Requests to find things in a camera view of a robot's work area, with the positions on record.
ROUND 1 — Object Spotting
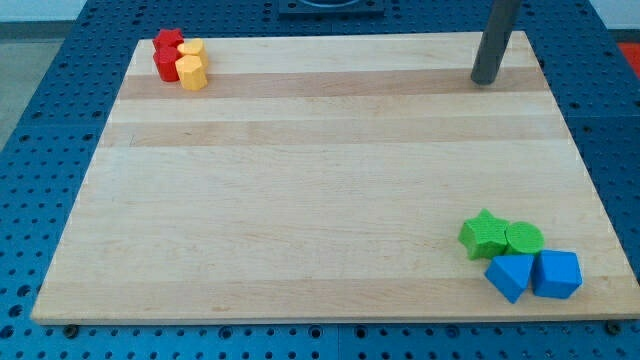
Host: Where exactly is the green star block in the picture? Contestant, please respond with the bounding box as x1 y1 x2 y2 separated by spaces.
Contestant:
458 208 510 260

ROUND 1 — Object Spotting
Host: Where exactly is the red star block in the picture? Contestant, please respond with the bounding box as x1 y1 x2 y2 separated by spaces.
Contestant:
152 28 184 50

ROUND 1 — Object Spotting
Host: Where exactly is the blue triangle block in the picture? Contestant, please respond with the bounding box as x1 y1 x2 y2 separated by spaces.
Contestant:
485 254 534 303

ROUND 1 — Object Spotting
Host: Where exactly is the wooden board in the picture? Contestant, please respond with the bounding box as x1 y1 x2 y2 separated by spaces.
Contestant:
31 31 639 325

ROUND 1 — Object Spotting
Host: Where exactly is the yellow hexagon block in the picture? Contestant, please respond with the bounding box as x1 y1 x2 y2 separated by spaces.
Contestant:
175 55 208 91

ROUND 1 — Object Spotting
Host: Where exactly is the yellow heart block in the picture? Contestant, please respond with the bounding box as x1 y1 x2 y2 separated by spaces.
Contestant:
177 38 209 67

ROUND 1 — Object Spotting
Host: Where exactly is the red cylinder block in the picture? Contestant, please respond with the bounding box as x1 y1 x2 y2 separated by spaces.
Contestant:
153 47 181 82

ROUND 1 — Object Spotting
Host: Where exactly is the green cylinder block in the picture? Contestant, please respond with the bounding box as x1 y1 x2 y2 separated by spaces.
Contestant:
504 222 545 255

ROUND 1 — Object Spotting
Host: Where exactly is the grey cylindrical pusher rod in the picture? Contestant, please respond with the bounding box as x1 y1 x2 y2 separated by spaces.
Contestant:
471 0 522 86

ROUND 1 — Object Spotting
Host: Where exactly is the blue cube block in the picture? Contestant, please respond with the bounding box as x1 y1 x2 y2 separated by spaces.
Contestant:
532 250 583 299

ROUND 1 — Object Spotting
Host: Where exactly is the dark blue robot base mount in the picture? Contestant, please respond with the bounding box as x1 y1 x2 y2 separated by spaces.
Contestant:
276 0 385 17

